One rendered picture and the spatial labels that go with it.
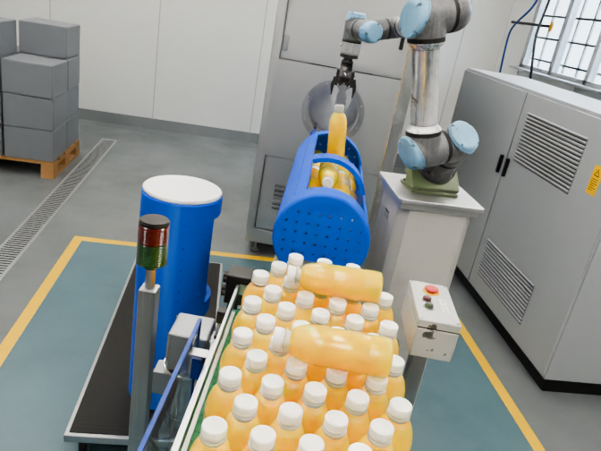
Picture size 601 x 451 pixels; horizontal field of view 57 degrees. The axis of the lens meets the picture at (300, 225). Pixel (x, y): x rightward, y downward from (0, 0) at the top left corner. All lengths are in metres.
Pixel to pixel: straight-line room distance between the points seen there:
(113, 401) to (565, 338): 2.22
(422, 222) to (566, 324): 1.37
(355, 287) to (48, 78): 3.97
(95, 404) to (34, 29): 3.63
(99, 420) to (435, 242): 1.42
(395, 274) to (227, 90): 4.95
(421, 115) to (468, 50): 5.37
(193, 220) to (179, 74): 4.93
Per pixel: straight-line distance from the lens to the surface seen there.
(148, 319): 1.27
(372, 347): 1.02
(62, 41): 5.28
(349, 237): 1.62
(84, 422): 2.34
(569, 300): 3.16
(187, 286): 2.06
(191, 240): 1.97
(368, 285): 1.26
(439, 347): 1.37
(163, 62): 6.79
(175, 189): 2.02
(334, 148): 2.27
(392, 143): 2.98
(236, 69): 6.74
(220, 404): 1.01
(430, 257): 2.11
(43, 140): 5.06
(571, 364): 3.38
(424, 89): 1.84
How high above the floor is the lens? 1.72
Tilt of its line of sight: 22 degrees down
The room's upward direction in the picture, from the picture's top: 10 degrees clockwise
